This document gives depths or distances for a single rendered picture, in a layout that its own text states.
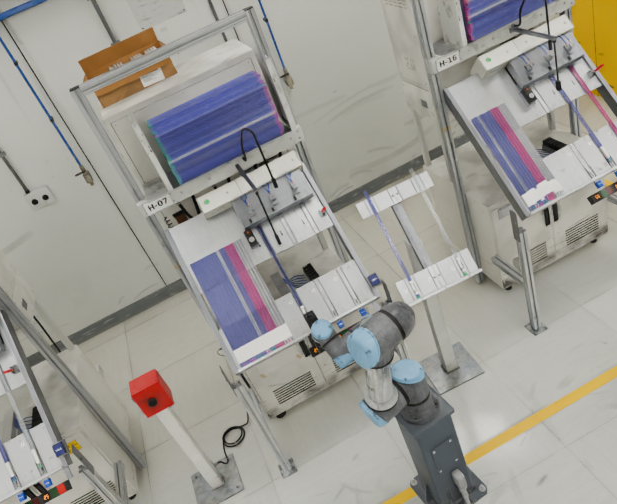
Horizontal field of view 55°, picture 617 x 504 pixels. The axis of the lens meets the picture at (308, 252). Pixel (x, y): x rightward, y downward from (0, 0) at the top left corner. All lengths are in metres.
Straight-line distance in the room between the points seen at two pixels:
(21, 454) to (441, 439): 1.67
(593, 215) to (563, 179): 0.69
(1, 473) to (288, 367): 1.32
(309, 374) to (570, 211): 1.64
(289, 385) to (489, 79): 1.79
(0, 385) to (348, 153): 2.84
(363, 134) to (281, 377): 2.13
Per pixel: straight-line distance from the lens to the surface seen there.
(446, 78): 3.12
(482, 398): 3.04
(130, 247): 4.35
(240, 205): 2.64
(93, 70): 2.92
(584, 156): 3.04
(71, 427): 3.02
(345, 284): 2.59
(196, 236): 2.69
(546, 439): 2.88
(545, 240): 3.45
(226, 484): 3.18
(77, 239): 4.30
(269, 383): 3.06
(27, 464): 2.78
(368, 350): 1.76
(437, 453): 2.44
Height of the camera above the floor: 2.38
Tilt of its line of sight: 34 degrees down
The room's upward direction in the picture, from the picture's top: 23 degrees counter-clockwise
